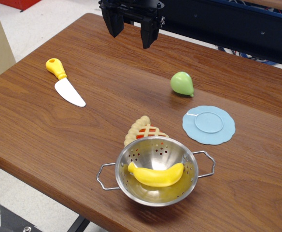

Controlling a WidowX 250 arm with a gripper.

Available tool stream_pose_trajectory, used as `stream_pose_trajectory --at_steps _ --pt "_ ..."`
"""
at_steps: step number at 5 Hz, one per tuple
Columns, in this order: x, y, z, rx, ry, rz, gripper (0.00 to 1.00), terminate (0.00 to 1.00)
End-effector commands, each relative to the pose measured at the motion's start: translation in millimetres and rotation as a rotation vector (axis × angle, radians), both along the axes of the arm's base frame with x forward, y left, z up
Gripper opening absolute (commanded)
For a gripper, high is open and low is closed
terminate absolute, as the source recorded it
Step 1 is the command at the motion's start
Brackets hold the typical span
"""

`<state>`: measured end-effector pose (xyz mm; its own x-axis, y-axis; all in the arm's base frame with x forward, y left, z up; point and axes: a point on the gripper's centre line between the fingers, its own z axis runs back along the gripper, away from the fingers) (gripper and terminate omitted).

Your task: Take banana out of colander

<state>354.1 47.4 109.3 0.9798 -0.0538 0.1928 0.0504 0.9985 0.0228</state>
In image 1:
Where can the toy pie slice lattice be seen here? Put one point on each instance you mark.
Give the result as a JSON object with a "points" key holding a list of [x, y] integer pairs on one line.
{"points": [[141, 128]]}

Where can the yellow handled toy knife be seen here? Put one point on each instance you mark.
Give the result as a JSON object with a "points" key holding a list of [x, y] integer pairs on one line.
{"points": [[63, 86]]}

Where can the green toy pear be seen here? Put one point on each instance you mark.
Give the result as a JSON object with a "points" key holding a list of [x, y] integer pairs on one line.
{"points": [[182, 83]]}

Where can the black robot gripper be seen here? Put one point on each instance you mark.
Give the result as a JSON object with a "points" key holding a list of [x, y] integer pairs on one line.
{"points": [[148, 12]]}

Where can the black table leg frame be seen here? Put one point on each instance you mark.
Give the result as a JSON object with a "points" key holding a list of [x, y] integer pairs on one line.
{"points": [[11, 222]]}

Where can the light blue toy plate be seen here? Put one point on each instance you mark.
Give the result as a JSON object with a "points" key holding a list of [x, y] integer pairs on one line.
{"points": [[208, 125]]}

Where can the black and blue metal rail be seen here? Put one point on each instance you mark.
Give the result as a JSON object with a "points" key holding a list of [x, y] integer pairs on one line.
{"points": [[250, 26]]}

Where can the red box on floor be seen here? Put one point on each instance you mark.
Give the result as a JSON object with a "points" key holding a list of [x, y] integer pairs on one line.
{"points": [[19, 4]]}

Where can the yellow toy banana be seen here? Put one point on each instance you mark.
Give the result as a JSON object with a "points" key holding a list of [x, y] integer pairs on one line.
{"points": [[157, 178]]}

